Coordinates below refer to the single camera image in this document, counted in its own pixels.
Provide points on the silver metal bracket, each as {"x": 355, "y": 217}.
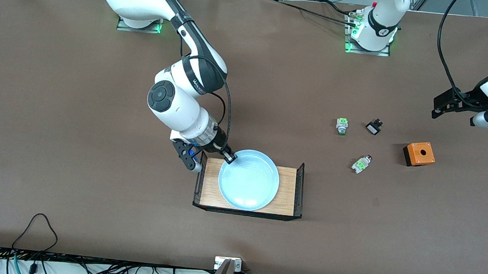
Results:
{"x": 219, "y": 261}

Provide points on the orange button enclosure box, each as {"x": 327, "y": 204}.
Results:
{"x": 420, "y": 154}

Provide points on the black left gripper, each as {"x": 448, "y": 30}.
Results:
{"x": 466, "y": 100}

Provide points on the wooden tray black mesh sides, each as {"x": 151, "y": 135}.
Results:
{"x": 287, "y": 192}

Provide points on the black switch module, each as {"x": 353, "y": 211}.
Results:
{"x": 374, "y": 127}

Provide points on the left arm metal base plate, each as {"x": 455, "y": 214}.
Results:
{"x": 364, "y": 52}

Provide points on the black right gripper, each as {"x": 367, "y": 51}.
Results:
{"x": 219, "y": 144}

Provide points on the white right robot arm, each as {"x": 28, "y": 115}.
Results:
{"x": 172, "y": 105}

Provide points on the green push button switch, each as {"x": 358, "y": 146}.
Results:
{"x": 342, "y": 126}

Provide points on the light blue round plate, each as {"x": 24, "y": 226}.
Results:
{"x": 249, "y": 181}

